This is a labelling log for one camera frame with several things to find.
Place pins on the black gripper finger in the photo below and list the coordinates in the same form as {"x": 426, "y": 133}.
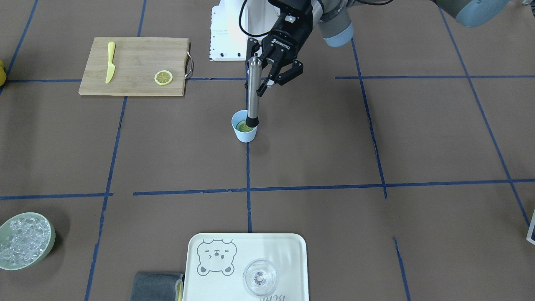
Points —
{"x": 264, "y": 49}
{"x": 280, "y": 73}

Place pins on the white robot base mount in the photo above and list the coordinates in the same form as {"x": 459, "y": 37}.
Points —
{"x": 229, "y": 18}

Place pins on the green bowl of ice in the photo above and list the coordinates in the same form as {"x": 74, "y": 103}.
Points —
{"x": 26, "y": 239}

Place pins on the clear wine glass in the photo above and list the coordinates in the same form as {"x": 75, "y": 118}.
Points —
{"x": 260, "y": 278}

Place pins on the yellow lemon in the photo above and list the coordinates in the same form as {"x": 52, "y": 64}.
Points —
{"x": 3, "y": 75}

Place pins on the yellow plastic knife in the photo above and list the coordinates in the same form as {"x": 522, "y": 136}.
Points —
{"x": 110, "y": 64}

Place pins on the grey folded cloth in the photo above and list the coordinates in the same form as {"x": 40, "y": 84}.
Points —
{"x": 157, "y": 287}

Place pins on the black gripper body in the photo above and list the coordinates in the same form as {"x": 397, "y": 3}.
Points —
{"x": 286, "y": 38}

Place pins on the steel muddler black tip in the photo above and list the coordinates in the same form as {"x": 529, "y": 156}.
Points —
{"x": 253, "y": 94}

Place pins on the white wire cup rack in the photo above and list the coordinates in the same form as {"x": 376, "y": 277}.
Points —
{"x": 530, "y": 233}

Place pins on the cream bear tray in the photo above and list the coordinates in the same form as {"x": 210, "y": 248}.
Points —
{"x": 215, "y": 265}

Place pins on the blue paper cup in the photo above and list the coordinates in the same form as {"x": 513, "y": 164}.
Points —
{"x": 243, "y": 137}

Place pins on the lemon slice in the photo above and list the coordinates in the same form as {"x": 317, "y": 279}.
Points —
{"x": 243, "y": 127}
{"x": 163, "y": 77}

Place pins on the wooden cutting board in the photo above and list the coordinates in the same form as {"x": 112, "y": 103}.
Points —
{"x": 137, "y": 60}

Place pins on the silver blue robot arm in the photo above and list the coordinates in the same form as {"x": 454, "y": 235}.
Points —
{"x": 334, "y": 21}

